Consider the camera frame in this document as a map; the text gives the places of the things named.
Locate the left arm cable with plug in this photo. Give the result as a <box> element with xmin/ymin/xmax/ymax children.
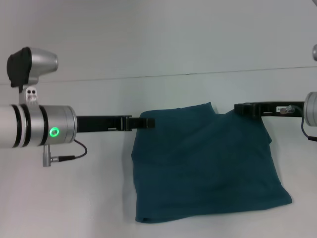
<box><xmin>42</xmin><ymin>139</ymin><xmax>88</xmax><ymax>168</ymax></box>

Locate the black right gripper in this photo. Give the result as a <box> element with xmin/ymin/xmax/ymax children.
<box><xmin>233</xmin><ymin>99</ymin><xmax>306</xmax><ymax>119</ymax></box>

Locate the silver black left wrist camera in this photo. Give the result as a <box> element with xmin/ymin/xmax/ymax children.
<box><xmin>6</xmin><ymin>46</ymin><xmax>59</xmax><ymax>105</ymax></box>

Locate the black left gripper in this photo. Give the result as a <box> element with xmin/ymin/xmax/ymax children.
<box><xmin>75</xmin><ymin>114</ymin><xmax>156</xmax><ymax>133</ymax></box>

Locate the arm cable with plug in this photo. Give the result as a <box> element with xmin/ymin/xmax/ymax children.
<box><xmin>42</xmin><ymin>139</ymin><xmax>88</xmax><ymax>168</ymax></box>
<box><xmin>279</xmin><ymin>105</ymin><xmax>317</xmax><ymax>143</ymax></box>

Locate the teal t-shirt with FREE print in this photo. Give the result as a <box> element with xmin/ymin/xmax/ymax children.
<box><xmin>130</xmin><ymin>101</ymin><xmax>293</xmax><ymax>223</ymax></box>

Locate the right arm cable with plug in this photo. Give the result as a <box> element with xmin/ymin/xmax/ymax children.
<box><xmin>279</xmin><ymin>105</ymin><xmax>317</xmax><ymax>143</ymax></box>

